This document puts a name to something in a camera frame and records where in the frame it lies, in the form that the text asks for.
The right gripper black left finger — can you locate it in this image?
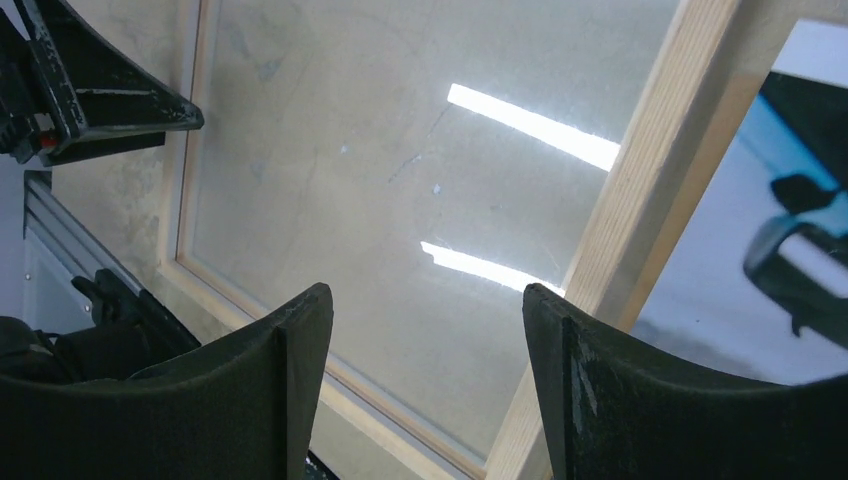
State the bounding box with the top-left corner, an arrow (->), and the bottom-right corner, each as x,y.
1,283 -> 334,479

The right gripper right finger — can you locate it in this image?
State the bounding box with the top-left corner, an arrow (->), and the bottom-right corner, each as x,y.
522,284 -> 847,479

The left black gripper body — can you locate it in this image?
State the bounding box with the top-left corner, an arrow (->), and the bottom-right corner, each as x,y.
1,11 -> 58,164

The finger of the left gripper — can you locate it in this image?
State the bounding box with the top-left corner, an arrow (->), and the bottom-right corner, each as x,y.
14,1 -> 204,166

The printed photo of driver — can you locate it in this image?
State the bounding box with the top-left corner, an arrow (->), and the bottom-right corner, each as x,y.
632,19 -> 847,384

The white wooden picture frame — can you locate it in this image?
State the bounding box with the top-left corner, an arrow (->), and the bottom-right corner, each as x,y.
155,0 -> 790,480

